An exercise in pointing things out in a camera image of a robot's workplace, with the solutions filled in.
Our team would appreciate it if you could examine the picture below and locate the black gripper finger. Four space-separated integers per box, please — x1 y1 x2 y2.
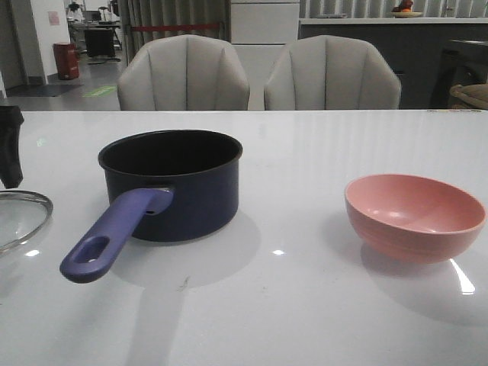
1 105 24 188

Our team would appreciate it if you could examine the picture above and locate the glass lid with blue knob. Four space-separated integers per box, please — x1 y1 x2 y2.
1 190 53 255

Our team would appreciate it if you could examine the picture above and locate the pink bowl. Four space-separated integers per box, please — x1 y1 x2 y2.
345 174 487 264

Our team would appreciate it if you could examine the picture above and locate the red trash bin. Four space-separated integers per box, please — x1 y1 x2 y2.
53 43 79 80

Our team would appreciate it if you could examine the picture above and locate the black office desk background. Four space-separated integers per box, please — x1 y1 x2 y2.
68 21 122 64

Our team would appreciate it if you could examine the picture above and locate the red barrier belt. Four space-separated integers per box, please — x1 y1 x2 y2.
129 22 224 32

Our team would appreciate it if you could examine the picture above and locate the dark blue saucepan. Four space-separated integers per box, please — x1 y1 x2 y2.
59 130 243 284

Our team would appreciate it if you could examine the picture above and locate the left grey chair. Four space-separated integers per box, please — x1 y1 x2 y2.
117 35 250 111

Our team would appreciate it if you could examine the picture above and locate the grey chair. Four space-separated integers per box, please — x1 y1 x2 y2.
117 35 250 111
264 35 401 111

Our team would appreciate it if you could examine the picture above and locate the white drawer cabinet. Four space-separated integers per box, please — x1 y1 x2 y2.
230 1 300 111

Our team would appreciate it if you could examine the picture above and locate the right grey chair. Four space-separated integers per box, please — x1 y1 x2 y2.
264 35 401 111

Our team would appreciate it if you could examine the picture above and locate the fruit plate on counter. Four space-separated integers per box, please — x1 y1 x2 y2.
390 0 423 18

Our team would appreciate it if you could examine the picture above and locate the dark grey counter cabinet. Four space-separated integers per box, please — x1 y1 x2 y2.
298 18 487 109

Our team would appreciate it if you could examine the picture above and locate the olive cushion seat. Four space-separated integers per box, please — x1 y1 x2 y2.
448 83 488 110

